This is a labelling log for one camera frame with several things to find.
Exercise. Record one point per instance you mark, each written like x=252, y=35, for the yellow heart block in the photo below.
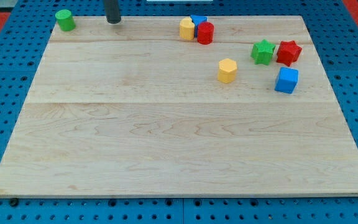
x=187, y=28

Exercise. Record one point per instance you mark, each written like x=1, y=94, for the wooden board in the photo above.
x=133, y=111

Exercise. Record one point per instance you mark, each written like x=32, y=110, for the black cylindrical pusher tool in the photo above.
x=112, y=11

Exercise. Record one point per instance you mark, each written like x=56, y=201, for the red star block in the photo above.
x=288, y=52

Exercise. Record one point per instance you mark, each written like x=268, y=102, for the blue triangle block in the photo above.
x=197, y=20

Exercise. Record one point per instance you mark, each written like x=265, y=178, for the blue cube block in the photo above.
x=286, y=80

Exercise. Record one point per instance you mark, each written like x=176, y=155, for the green star block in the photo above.
x=262, y=52

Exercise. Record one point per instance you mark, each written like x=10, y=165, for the red cylinder block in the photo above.
x=205, y=33

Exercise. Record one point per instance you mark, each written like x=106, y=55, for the green cylinder block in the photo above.
x=65, y=20

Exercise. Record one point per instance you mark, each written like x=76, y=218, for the yellow hexagon block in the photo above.
x=227, y=70

